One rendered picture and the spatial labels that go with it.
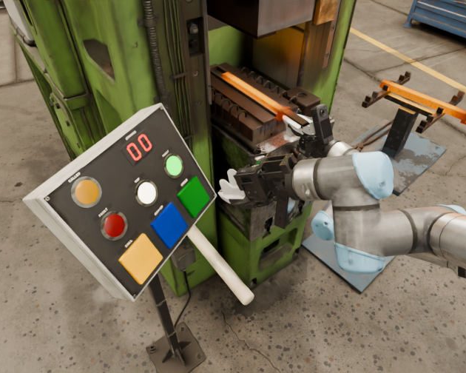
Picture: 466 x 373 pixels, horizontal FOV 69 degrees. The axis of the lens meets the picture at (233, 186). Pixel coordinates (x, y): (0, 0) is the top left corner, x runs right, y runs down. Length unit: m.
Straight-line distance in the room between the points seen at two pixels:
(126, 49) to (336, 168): 0.59
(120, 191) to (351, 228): 0.44
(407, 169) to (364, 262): 0.97
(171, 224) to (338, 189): 0.39
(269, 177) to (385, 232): 0.22
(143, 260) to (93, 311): 1.18
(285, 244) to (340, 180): 1.26
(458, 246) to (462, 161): 2.43
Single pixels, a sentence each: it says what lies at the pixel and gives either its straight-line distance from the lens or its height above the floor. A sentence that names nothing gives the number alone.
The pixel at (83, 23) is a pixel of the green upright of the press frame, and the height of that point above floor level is 1.22.
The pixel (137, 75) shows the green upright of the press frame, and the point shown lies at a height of 1.19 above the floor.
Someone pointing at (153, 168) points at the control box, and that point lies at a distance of 0.76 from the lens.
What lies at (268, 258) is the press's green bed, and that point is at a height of 0.16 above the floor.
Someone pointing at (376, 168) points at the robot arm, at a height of 1.27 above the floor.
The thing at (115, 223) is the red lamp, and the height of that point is 1.09.
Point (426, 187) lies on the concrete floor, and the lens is 2.61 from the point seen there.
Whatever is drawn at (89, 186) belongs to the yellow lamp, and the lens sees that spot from 0.68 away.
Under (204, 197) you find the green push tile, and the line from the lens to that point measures 0.85.
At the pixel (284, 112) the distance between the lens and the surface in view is 1.12.
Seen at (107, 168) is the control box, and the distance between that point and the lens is 0.70.
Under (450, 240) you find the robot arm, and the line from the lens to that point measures 0.57.
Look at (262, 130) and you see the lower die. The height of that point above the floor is 0.96.
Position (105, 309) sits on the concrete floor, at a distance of 1.88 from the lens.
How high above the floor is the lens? 1.61
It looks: 45 degrees down
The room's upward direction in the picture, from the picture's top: straight up
